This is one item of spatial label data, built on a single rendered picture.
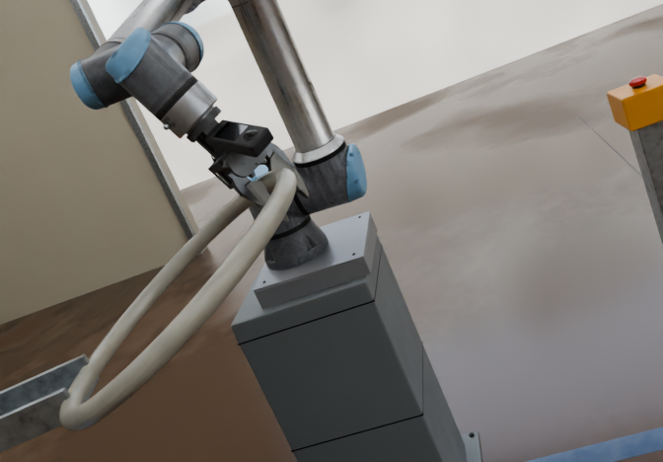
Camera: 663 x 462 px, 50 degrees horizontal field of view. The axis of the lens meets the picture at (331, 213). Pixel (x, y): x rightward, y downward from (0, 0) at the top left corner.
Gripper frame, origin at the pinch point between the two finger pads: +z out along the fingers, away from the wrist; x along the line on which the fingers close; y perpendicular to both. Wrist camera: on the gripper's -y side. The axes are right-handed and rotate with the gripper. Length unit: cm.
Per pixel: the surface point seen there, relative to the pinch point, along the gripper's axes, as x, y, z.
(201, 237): 10.5, 17.0, -5.8
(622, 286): -117, 113, 153
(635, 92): -77, 4, 45
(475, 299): -94, 174, 132
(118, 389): 39.6, -18.4, -5.7
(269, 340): 5, 76, 34
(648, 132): -74, 6, 54
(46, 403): 46.8, 6.2, -8.3
